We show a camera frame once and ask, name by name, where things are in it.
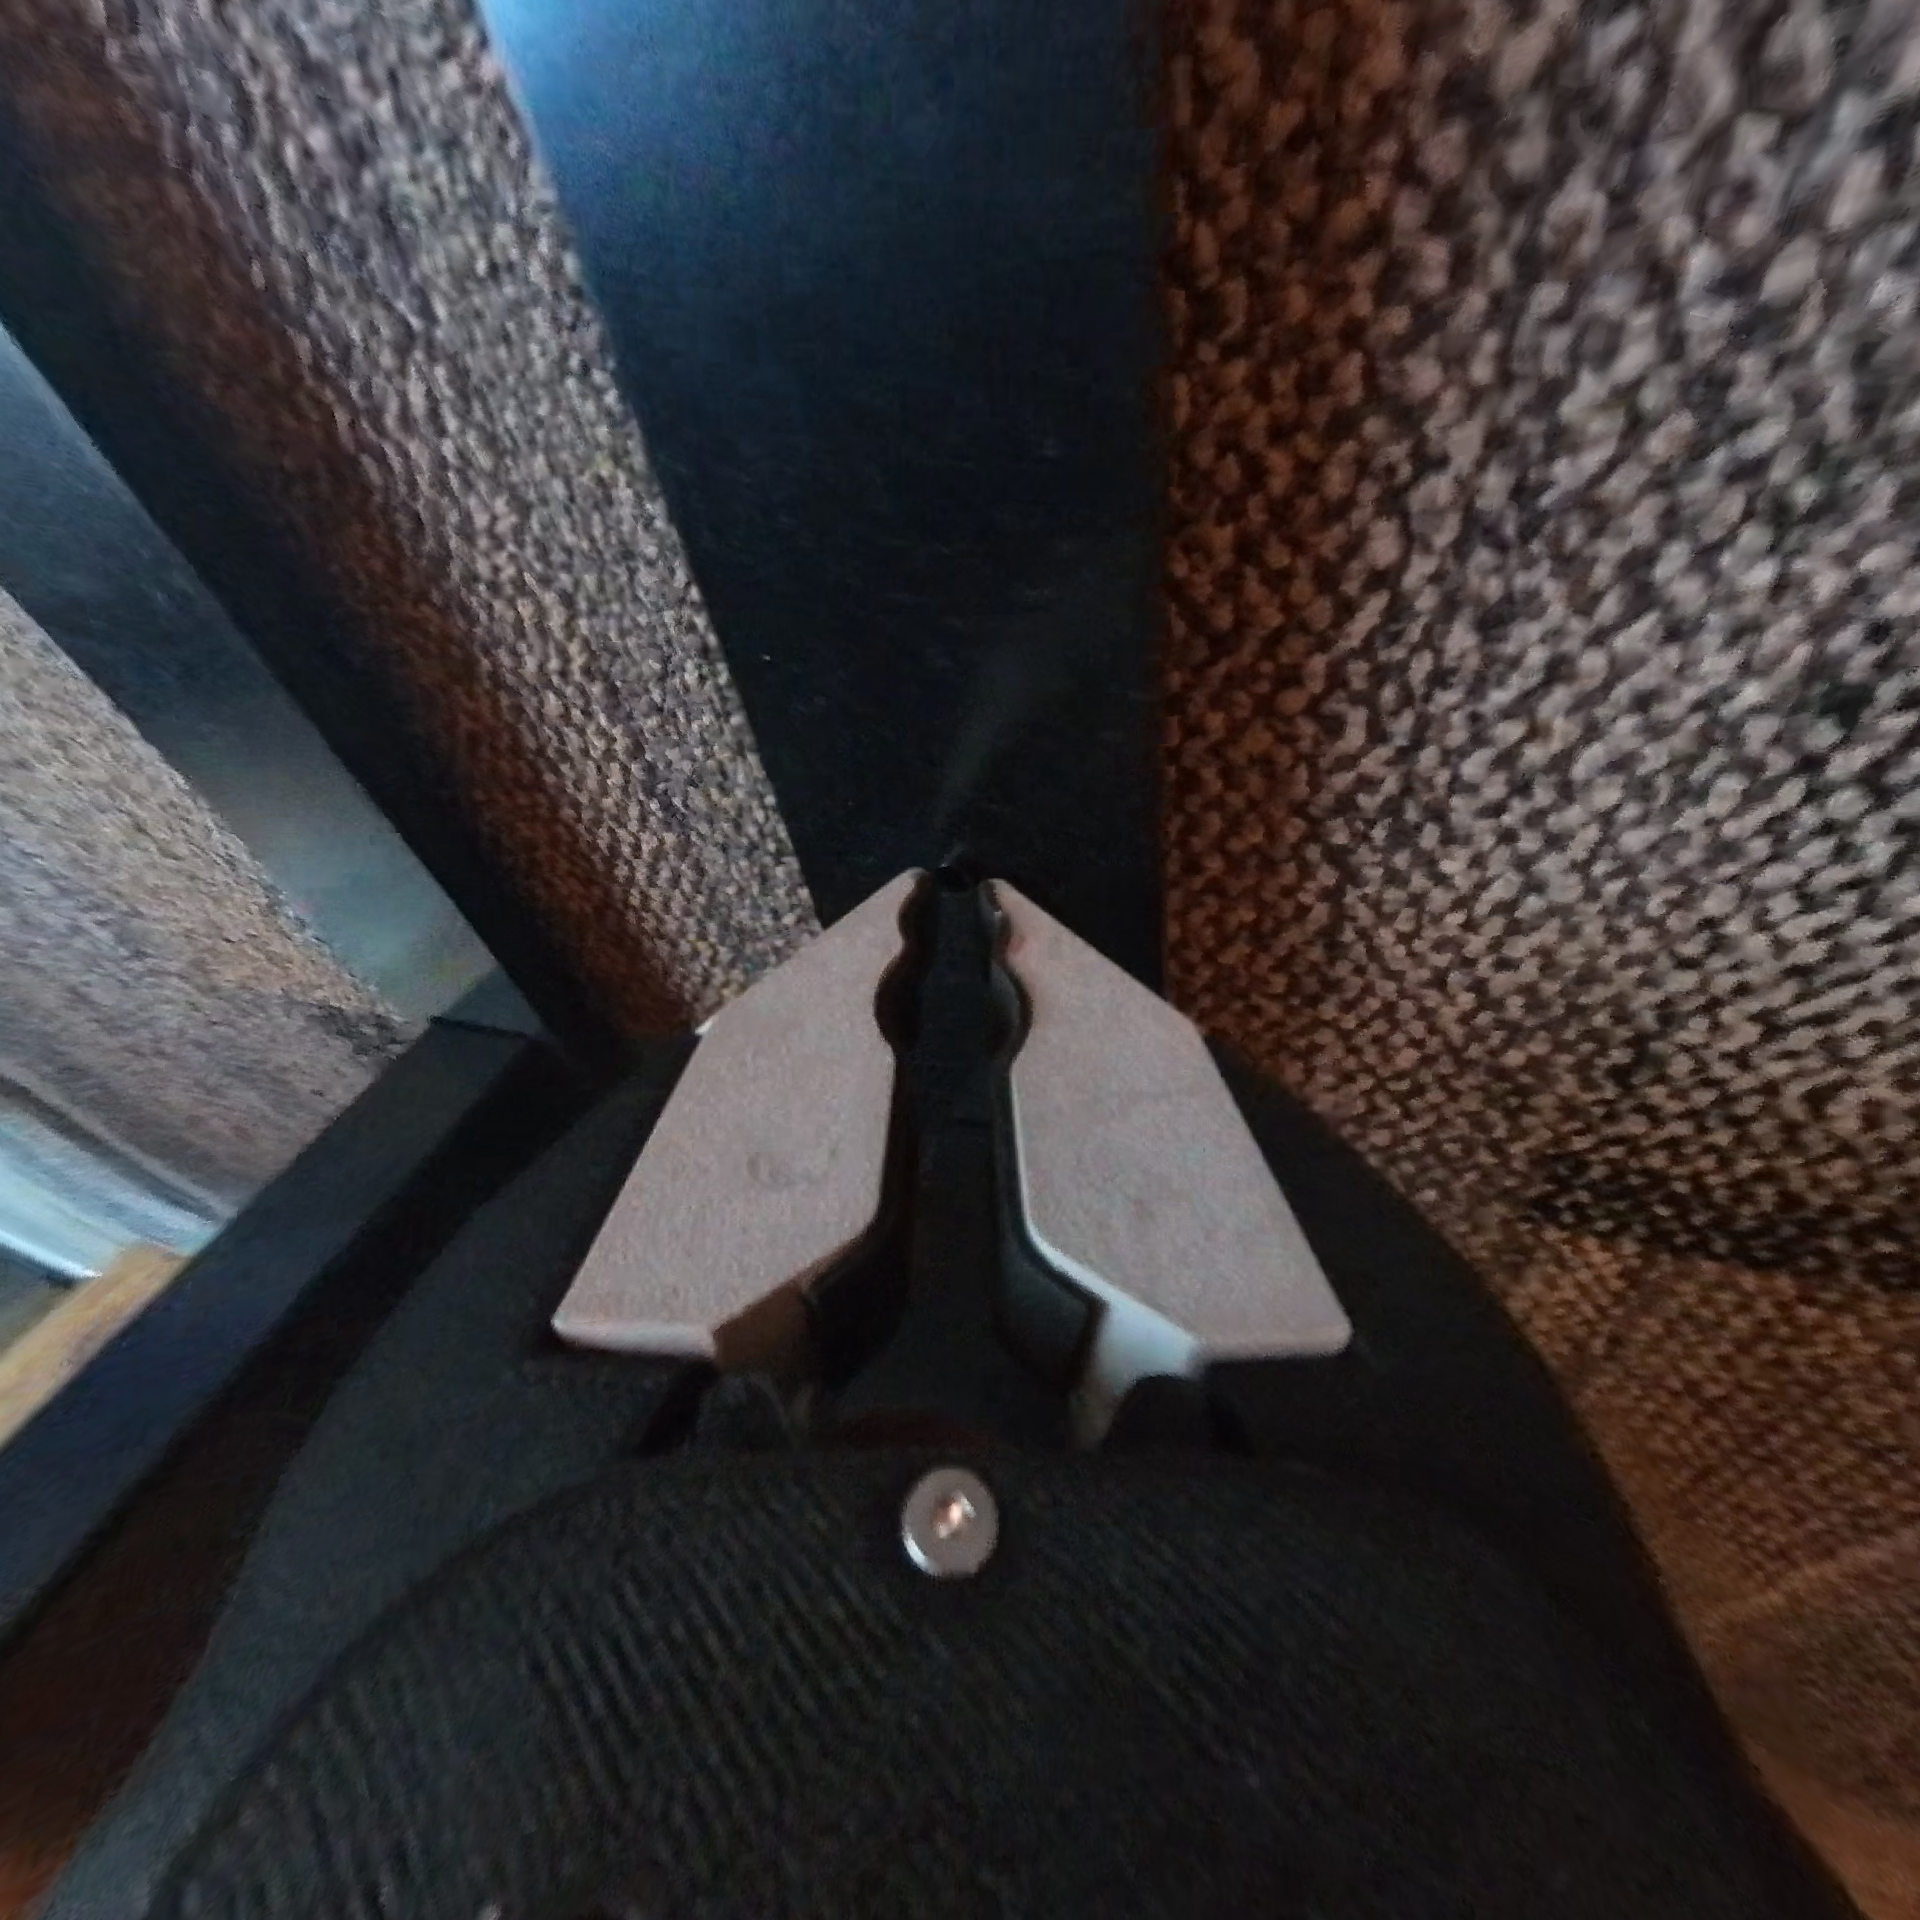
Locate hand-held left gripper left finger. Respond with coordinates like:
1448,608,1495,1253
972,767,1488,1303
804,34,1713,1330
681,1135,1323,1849
551,871,942,1375

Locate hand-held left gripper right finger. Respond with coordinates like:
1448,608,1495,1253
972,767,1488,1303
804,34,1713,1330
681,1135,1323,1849
982,877,1355,1441

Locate black metal frame bar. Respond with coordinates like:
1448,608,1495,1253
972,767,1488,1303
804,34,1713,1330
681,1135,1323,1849
0,325,616,1637

